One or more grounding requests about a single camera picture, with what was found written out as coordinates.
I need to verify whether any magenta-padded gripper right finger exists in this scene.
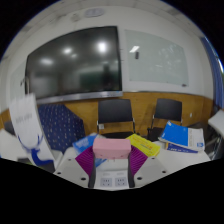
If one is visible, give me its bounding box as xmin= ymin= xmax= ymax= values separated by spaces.
xmin=127 ymin=145 xmax=170 ymax=189

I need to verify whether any white paper bag blue deer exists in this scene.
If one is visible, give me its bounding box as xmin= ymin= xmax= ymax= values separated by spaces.
xmin=8 ymin=93 xmax=54 ymax=166

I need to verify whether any large dark wall screen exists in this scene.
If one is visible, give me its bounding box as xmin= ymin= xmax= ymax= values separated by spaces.
xmin=24 ymin=25 xmax=124 ymax=101

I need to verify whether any thin blue booklet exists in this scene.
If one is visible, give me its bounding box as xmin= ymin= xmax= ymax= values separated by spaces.
xmin=165 ymin=142 xmax=199 ymax=154

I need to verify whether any round wall clock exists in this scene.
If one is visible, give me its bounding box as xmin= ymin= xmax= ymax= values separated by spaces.
xmin=83 ymin=7 xmax=106 ymax=18

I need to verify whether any blue tissue box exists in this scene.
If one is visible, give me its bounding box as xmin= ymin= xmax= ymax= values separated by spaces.
xmin=72 ymin=133 xmax=108 ymax=168

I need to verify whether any blue curtain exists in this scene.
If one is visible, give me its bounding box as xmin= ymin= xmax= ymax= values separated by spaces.
xmin=201 ymin=36 xmax=224 ymax=109

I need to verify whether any glass whiteboard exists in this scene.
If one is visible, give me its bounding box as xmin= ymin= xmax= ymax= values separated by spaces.
xmin=124 ymin=29 xmax=190 ymax=88

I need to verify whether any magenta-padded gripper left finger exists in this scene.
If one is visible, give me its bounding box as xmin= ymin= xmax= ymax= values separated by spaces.
xmin=53 ymin=145 xmax=98 ymax=189

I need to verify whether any pink charger block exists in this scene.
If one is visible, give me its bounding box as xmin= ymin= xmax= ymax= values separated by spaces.
xmin=92 ymin=138 xmax=132 ymax=160

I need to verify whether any black chair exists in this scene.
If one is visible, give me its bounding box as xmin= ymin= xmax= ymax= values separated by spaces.
xmin=147 ymin=97 xmax=184 ymax=143
xmin=96 ymin=98 xmax=137 ymax=139

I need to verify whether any blue and white book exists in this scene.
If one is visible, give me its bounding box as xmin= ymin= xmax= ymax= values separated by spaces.
xmin=158 ymin=120 xmax=205 ymax=152

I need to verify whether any yellow box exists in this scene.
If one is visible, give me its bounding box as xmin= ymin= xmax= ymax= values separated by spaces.
xmin=125 ymin=133 xmax=161 ymax=158

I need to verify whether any white side table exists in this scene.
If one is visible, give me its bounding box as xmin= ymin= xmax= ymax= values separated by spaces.
xmin=208 ymin=109 xmax=224 ymax=134

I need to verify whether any blue dotted bag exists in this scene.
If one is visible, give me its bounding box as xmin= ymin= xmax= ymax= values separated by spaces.
xmin=37 ymin=103 xmax=87 ymax=154

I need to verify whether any white power strip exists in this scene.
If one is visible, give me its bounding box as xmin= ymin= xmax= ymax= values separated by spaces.
xmin=93 ymin=168 xmax=130 ymax=190

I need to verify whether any small narrow whiteboard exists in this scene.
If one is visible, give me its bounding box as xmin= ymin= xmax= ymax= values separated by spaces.
xmin=9 ymin=63 xmax=28 ymax=104

